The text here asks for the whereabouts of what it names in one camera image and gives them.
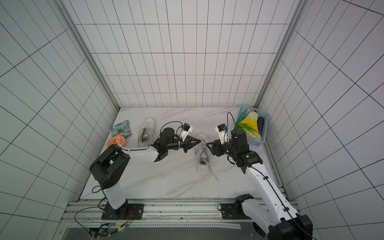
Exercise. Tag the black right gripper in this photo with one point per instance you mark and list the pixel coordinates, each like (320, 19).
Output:
(220, 147)

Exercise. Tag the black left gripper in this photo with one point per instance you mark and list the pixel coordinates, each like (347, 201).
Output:
(189, 144)

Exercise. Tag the white sneaker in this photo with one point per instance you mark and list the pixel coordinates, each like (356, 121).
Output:
(146, 132)
(204, 156)

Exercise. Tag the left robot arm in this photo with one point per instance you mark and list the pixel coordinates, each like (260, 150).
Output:
(109, 167)

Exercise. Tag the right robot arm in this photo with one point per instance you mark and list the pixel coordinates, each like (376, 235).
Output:
(279, 220)

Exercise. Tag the green lettuce toy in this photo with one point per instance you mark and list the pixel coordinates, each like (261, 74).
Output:
(251, 133)

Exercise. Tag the green chili pepper toy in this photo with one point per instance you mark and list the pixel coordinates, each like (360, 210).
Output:
(241, 118)

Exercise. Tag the purple eggplant toy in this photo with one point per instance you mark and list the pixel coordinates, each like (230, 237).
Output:
(261, 123)

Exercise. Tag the light blue plastic basket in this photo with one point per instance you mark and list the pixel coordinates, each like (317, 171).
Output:
(261, 113)

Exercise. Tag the green snack packet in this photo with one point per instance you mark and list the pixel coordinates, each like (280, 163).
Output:
(121, 129)

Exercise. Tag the orange patterned bowl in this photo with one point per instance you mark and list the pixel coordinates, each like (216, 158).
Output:
(118, 140)

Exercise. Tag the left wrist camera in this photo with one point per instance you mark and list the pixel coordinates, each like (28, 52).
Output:
(186, 129)

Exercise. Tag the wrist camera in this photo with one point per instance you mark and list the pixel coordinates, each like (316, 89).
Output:
(186, 129)
(222, 131)

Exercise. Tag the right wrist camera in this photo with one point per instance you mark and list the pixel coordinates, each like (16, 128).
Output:
(222, 131)

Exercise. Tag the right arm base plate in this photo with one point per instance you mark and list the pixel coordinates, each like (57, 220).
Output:
(231, 212)

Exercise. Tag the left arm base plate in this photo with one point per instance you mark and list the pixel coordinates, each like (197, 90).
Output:
(125, 212)

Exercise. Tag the aluminium mounting rail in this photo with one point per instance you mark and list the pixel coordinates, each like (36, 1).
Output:
(158, 214)

